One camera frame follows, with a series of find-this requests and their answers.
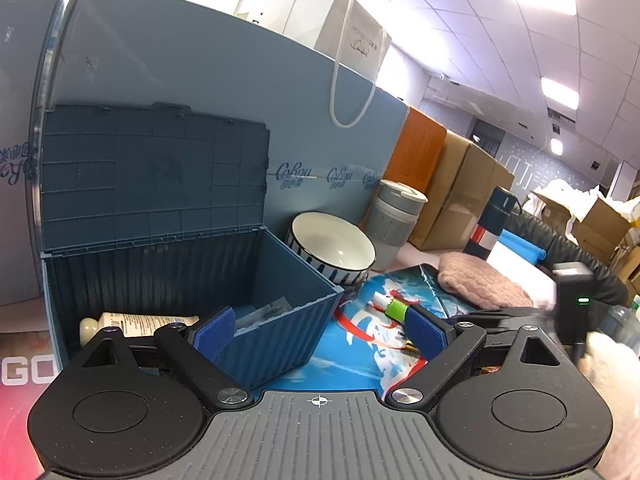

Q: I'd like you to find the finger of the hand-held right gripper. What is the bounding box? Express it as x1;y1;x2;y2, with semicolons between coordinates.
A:
442;306;558;335

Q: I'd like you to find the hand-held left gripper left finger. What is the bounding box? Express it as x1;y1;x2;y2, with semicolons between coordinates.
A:
64;305;253;410

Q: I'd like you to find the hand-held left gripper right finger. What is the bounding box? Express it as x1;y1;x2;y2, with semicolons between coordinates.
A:
386;304;577;410

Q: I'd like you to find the clear plastic packet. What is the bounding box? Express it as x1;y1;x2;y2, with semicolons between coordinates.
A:
234;297;294;332

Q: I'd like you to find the white cream tube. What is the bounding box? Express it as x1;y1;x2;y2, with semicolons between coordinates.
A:
79;312;200;346

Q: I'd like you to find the blue plastic storage box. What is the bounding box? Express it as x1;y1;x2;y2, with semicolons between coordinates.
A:
39;102;346;392

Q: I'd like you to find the person's right forearm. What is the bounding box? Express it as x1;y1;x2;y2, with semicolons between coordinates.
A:
580;332;640;480

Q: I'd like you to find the pink knitted cloth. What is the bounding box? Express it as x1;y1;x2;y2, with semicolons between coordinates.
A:
437;251;537;311

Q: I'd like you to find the grey plastic bottle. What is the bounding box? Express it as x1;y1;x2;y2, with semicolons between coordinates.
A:
602;304;640;354

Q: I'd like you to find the blue printed mat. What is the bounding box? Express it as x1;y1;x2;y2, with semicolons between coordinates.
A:
260;265;501;394

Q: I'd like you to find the light blue plastic case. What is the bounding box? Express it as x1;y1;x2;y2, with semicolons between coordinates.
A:
492;229;546;266

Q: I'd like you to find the black leather chair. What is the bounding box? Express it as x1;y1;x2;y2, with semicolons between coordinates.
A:
514;210;632;311

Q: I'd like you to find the open cardboard box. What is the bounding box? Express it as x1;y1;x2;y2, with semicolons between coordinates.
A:
569;194;634;266

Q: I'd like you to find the dark blue striped thermos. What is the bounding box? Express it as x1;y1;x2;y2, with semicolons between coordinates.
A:
462;186;522;261

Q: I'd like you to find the grey lidded cup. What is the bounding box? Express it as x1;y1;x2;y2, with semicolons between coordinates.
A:
361;179;430;271

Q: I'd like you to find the brown cardboard box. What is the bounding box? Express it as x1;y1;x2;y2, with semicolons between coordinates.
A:
452;146;516;249
410;130;476;252

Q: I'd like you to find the white striped ceramic bowl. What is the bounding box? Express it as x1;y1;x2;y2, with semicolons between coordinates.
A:
286;211;377;286

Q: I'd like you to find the orange cardboard box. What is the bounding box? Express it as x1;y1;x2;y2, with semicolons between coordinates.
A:
385;106;449;196

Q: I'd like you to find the red printed board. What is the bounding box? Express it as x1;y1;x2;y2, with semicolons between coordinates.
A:
0;330;67;466

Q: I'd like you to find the large blue cardboard box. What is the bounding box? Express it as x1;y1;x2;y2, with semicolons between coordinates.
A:
0;0;66;307
47;0;409;241

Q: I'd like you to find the white paper shopping bag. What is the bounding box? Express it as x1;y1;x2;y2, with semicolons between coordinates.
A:
315;0;394;129

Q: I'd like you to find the white cardboard box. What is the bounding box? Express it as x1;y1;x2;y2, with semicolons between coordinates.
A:
235;0;346;51

